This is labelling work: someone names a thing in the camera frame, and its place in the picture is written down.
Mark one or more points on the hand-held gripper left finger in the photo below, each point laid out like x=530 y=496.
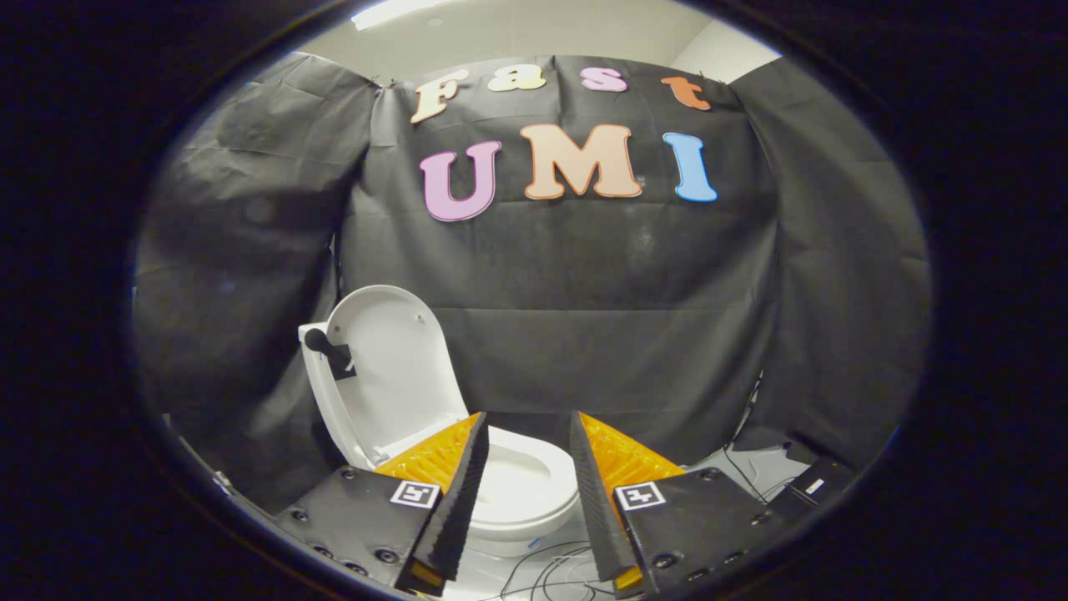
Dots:
x=463 y=509

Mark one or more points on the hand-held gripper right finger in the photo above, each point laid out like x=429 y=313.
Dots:
x=596 y=517

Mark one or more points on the white toilet lid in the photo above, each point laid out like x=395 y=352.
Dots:
x=400 y=376

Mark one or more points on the white toilet seat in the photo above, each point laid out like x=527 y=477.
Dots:
x=561 y=492

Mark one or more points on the white toilet with tank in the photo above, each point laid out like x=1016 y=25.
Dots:
x=521 y=542

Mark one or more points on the black device box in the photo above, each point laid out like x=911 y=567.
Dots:
x=813 y=484

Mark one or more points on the black backdrop cloth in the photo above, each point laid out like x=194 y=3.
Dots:
x=584 y=292

